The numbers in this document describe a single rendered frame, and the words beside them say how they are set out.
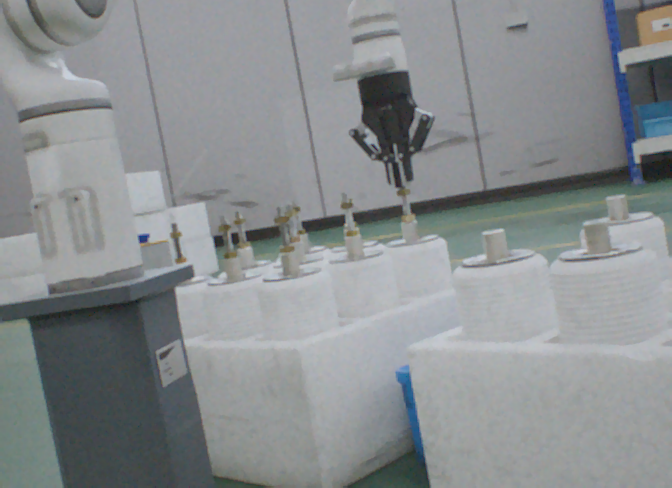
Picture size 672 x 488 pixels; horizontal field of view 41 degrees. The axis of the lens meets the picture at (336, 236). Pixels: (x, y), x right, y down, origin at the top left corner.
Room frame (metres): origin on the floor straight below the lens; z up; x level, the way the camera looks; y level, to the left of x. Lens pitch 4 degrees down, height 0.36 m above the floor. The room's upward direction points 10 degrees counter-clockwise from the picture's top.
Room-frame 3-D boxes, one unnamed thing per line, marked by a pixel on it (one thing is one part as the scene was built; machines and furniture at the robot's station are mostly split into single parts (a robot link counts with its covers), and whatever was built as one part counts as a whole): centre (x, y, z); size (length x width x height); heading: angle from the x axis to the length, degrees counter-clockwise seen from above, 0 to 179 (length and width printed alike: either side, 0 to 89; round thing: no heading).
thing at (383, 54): (1.26, -0.10, 0.52); 0.11 x 0.09 x 0.06; 152
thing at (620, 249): (0.81, -0.23, 0.25); 0.08 x 0.08 x 0.01
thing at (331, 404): (1.28, 0.06, 0.09); 0.39 x 0.39 x 0.18; 44
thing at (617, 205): (1.05, -0.33, 0.26); 0.02 x 0.02 x 0.03
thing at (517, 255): (0.90, -0.16, 0.25); 0.08 x 0.08 x 0.01
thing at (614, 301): (0.81, -0.23, 0.16); 0.10 x 0.10 x 0.18
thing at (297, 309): (1.12, 0.06, 0.16); 0.10 x 0.10 x 0.18
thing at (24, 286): (4.14, 1.40, 0.09); 0.39 x 0.39 x 0.18; 73
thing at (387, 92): (1.28, -0.11, 0.45); 0.08 x 0.08 x 0.09
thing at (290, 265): (1.12, 0.06, 0.26); 0.02 x 0.02 x 0.03
